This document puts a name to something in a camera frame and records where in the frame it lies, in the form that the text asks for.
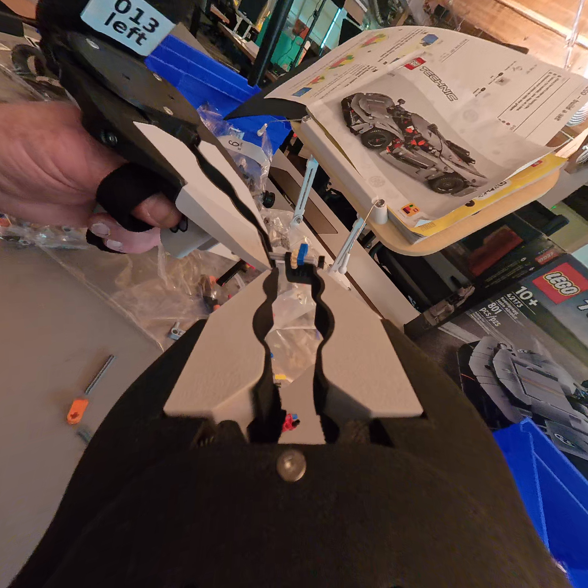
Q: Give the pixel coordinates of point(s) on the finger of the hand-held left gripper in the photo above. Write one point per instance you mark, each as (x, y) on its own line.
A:
(239, 193)
(197, 202)

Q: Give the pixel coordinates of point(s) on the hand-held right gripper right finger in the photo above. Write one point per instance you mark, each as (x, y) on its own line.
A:
(367, 367)

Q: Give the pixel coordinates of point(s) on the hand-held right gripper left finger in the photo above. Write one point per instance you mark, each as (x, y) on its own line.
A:
(220, 367)

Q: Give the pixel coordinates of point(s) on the black lego wheel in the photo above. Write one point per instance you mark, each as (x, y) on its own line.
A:
(267, 198)

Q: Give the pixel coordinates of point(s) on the large bag dark lego pieces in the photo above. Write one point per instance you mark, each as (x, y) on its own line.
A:
(248, 156)

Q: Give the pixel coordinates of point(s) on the light grey lego connector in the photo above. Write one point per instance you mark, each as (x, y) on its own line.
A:
(174, 330)

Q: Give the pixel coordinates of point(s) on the black lego beam red pins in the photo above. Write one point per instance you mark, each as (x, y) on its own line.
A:
(229, 275)

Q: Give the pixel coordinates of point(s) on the dark grey lego axle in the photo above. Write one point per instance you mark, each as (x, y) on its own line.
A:
(99, 374)

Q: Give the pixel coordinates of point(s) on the orange lego connector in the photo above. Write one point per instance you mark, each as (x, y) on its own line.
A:
(77, 410)

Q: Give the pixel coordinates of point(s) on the dark printed lego box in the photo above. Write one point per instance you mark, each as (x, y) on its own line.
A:
(528, 330)

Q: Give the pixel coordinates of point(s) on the person's left hand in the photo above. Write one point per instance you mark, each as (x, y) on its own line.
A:
(46, 165)

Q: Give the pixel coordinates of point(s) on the blue plastic bin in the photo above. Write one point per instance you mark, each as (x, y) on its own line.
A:
(551, 496)
(202, 78)

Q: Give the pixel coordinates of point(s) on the pile of clear plastic bags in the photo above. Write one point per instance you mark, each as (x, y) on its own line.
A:
(138, 285)

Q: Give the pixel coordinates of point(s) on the black metal pole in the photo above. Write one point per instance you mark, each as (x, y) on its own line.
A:
(271, 41)

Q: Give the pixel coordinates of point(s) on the open instruction book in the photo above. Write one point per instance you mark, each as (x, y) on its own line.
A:
(436, 115)

